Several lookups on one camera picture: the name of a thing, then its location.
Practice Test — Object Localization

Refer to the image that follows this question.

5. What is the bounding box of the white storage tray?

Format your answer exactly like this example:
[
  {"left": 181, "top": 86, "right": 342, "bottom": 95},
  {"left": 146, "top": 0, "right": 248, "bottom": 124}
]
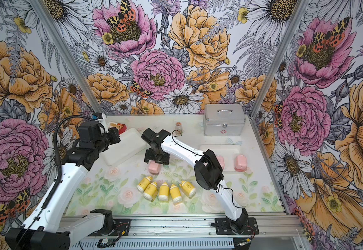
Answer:
[
  {"left": 199, "top": 144, "right": 247, "bottom": 171},
  {"left": 100, "top": 128, "right": 147, "bottom": 166}
]

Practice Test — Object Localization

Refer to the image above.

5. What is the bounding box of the white right storage tray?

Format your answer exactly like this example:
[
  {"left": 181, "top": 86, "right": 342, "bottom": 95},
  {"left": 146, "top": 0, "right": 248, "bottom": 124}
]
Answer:
[{"left": 199, "top": 144, "right": 247, "bottom": 171}]

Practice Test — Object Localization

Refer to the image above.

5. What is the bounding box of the silver aluminium first aid case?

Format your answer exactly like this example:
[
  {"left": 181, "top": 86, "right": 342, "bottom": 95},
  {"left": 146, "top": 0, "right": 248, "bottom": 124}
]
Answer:
[{"left": 203, "top": 104, "right": 247, "bottom": 136}]

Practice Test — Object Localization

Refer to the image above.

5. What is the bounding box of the aluminium front rail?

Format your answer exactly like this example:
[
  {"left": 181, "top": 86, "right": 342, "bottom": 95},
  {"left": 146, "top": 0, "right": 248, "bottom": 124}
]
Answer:
[{"left": 59, "top": 214, "right": 304, "bottom": 240}]

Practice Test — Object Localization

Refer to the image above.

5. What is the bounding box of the red object behind left gripper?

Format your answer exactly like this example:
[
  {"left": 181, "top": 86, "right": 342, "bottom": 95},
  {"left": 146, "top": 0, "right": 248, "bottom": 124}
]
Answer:
[{"left": 108, "top": 122, "right": 127, "bottom": 134}]

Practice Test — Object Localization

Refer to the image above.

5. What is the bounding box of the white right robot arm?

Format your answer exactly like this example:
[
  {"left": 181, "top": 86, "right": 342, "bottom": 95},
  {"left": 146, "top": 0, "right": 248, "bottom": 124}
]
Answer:
[{"left": 141, "top": 128, "right": 250, "bottom": 234}]

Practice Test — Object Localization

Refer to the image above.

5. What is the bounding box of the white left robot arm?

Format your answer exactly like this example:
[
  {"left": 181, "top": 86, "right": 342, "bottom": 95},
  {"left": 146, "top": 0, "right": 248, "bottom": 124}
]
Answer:
[{"left": 5, "top": 119, "right": 121, "bottom": 250}]

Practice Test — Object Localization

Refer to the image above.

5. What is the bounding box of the small clear glass bottle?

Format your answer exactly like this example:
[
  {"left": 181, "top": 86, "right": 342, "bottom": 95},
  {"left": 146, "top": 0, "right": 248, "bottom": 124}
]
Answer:
[{"left": 175, "top": 122, "right": 183, "bottom": 136}]

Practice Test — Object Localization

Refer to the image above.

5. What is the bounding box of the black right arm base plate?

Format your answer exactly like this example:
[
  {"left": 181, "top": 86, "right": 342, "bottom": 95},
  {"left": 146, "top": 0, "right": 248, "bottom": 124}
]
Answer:
[{"left": 211, "top": 217, "right": 260, "bottom": 236}]

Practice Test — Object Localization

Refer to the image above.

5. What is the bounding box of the white vented cable duct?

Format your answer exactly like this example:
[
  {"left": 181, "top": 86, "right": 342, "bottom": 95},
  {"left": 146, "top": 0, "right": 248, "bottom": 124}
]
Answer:
[{"left": 70, "top": 237, "right": 235, "bottom": 250}]

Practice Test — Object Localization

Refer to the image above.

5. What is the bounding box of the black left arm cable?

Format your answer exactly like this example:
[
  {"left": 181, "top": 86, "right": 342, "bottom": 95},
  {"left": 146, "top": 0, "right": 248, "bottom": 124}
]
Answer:
[{"left": 9, "top": 114, "right": 102, "bottom": 250}]

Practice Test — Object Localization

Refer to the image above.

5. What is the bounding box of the white left storage tray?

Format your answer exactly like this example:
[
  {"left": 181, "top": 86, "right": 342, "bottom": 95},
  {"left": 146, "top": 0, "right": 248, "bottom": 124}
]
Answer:
[{"left": 100, "top": 128, "right": 147, "bottom": 166}]

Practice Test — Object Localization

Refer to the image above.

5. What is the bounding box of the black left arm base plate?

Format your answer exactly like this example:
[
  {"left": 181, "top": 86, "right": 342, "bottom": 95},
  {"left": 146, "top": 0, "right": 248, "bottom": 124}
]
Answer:
[{"left": 89, "top": 218, "right": 131, "bottom": 237}]

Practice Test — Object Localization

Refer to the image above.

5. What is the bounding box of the pink pencil sharpener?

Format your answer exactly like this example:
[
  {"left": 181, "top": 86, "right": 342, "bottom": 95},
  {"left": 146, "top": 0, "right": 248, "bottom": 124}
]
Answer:
[
  {"left": 234, "top": 154, "right": 248, "bottom": 172},
  {"left": 216, "top": 155, "right": 225, "bottom": 170},
  {"left": 148, "top": 161, "right": 162, "bottom": 175}
]

